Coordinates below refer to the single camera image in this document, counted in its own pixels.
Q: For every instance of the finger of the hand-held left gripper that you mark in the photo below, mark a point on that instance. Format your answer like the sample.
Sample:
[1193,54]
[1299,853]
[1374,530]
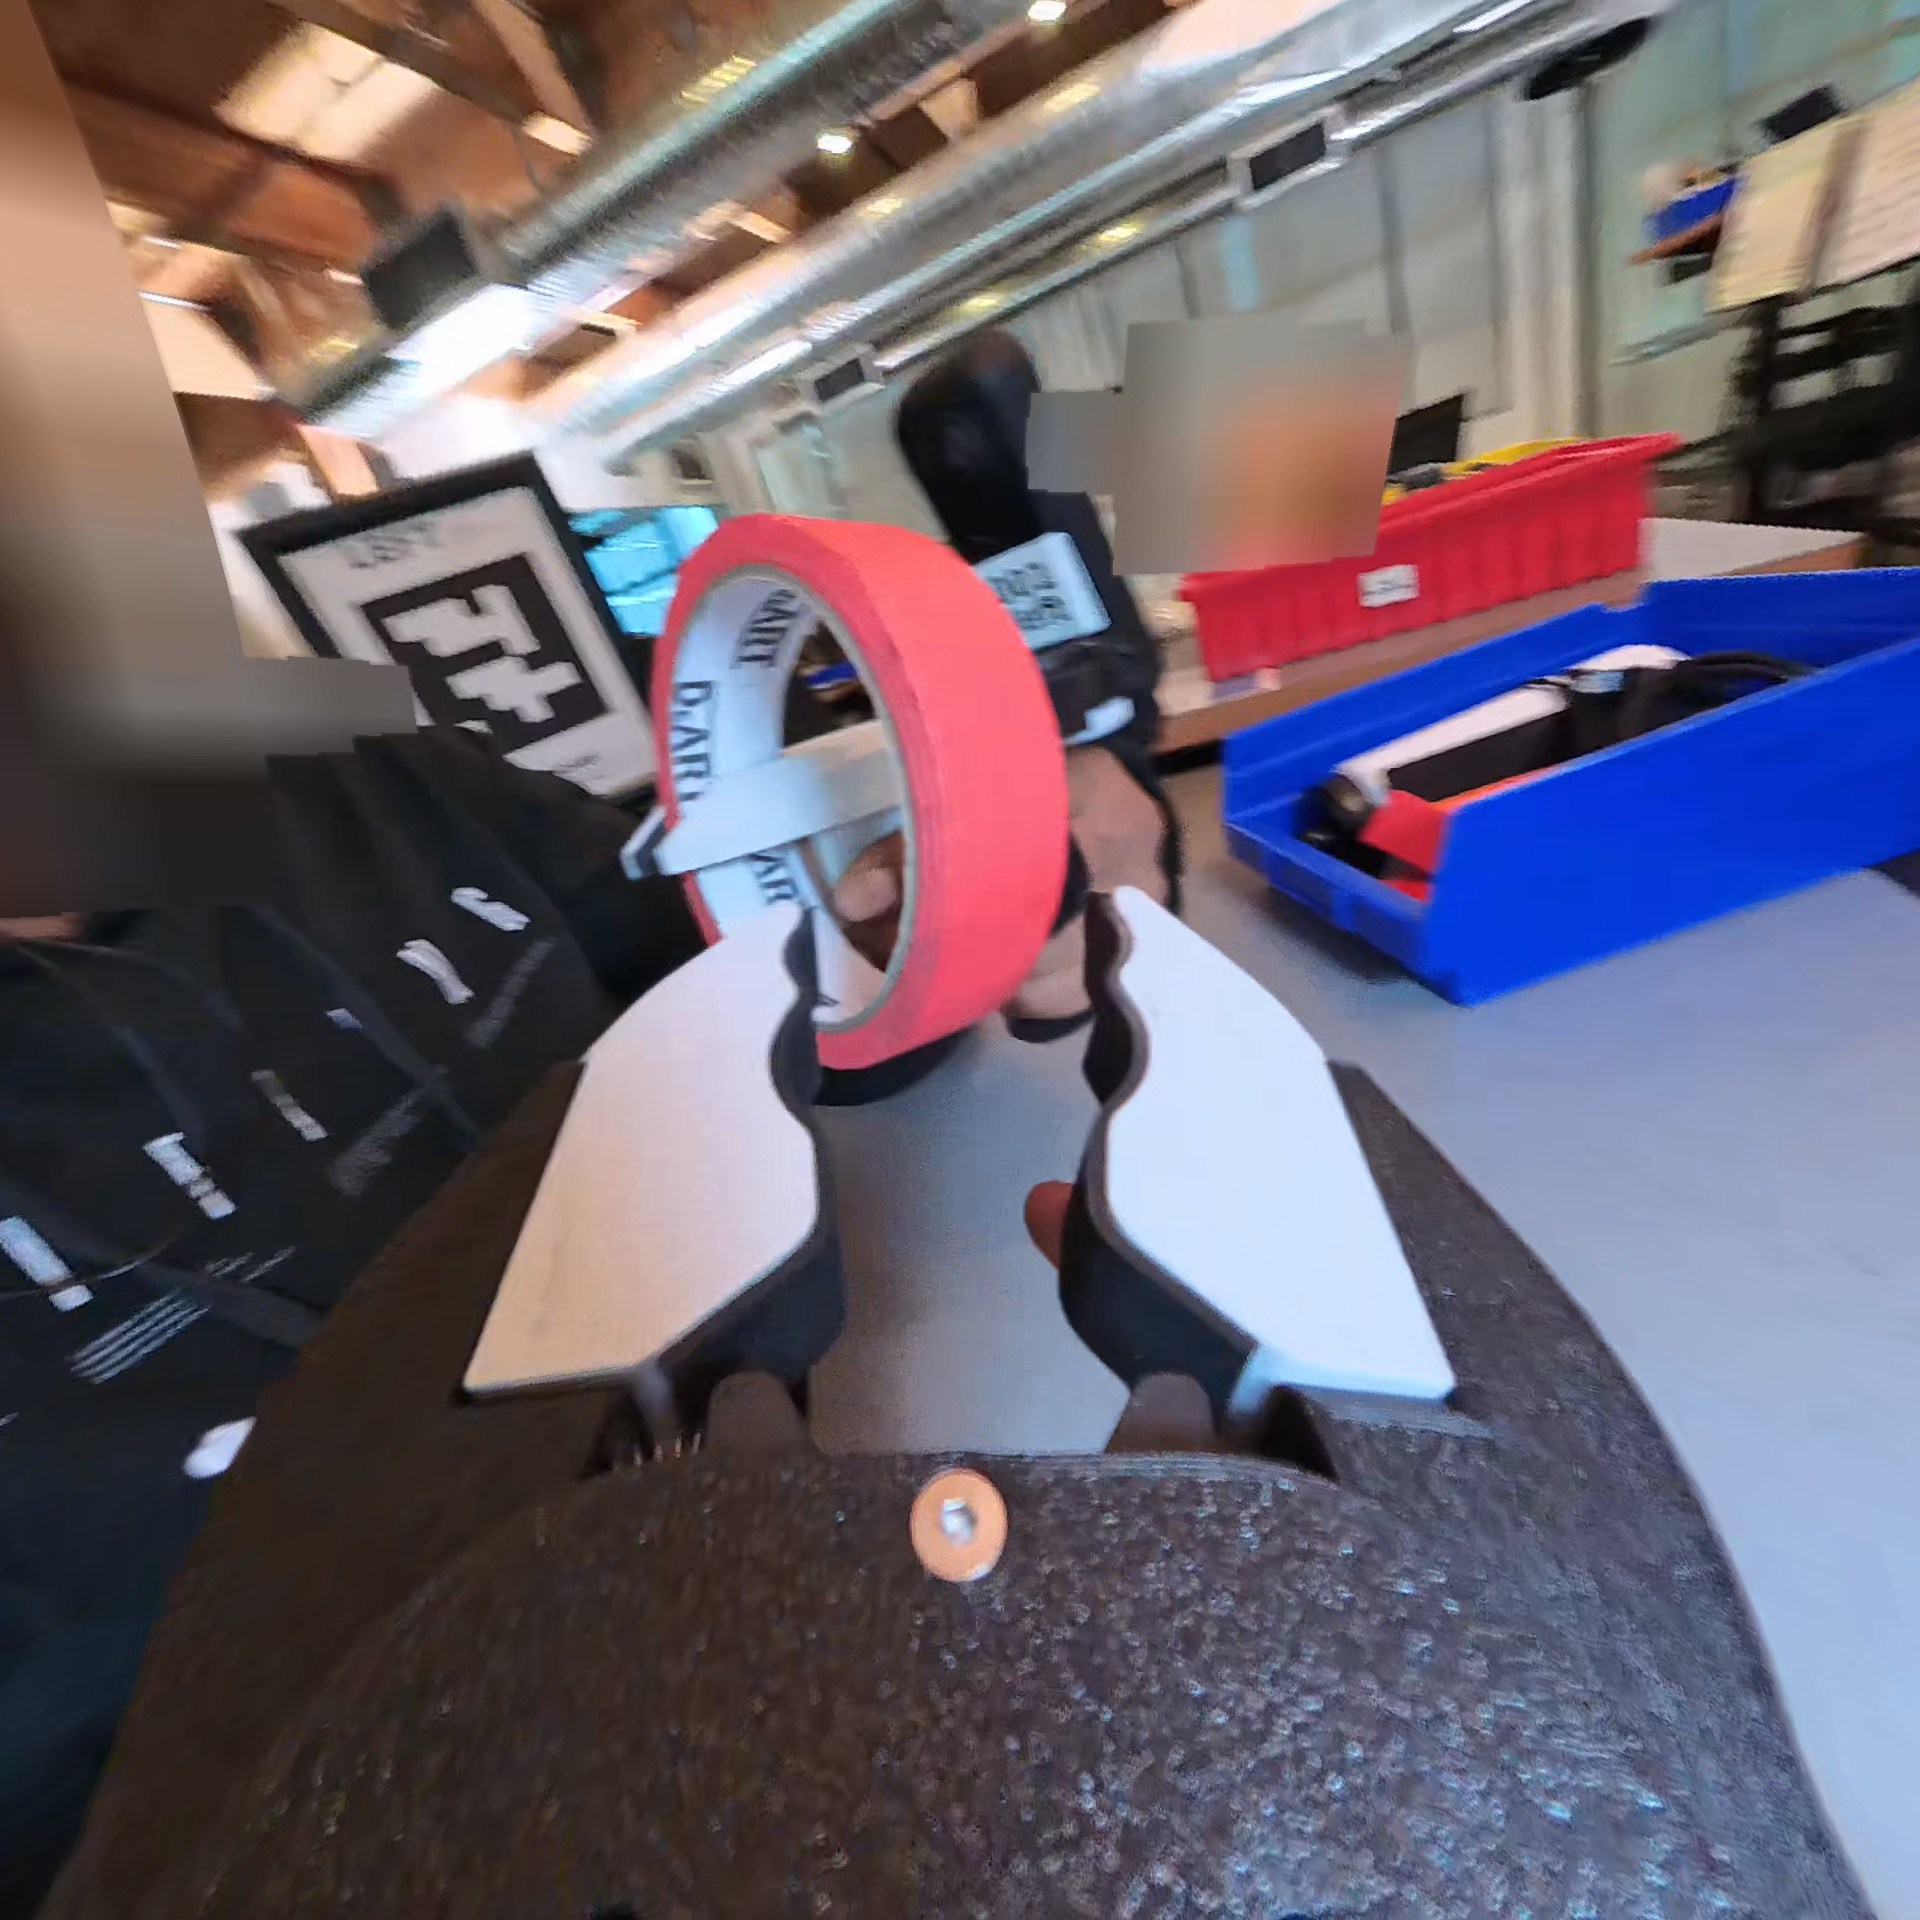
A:
[781,803]

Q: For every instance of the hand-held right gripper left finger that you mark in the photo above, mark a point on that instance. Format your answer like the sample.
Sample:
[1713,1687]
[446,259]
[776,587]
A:
[661,1172]

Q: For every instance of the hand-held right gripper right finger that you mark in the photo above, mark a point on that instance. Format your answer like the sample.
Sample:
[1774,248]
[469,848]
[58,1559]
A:
[1261,1186]

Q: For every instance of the red tape roll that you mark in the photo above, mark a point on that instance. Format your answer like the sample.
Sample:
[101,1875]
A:
[961,720]

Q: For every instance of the blue plastic bin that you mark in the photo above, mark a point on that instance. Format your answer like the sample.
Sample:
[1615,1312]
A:
[1650,855]

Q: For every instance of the person's left forearm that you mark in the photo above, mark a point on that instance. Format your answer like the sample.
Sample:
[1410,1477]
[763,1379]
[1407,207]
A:
[450,960]

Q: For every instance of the computer monitor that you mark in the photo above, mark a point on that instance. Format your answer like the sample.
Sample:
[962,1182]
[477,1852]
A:
[651,564]

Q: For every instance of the fiducial marker sign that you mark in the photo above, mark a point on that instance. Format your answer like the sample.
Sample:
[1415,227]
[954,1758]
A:
[481,645]

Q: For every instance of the pink red plastic piece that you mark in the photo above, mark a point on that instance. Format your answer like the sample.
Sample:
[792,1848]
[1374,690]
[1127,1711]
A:
[1410,840]

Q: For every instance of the white tube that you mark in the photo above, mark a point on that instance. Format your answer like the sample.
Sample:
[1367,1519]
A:
[1499,720]

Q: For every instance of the red plastic crate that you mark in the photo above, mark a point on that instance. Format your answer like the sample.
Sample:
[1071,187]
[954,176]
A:
[1499,557]

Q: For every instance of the whiteboard easel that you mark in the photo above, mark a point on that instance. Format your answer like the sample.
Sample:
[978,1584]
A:
[1799,212]

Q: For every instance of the silver air duct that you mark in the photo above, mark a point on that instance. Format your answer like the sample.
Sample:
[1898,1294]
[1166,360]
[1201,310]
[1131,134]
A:
[839,224]

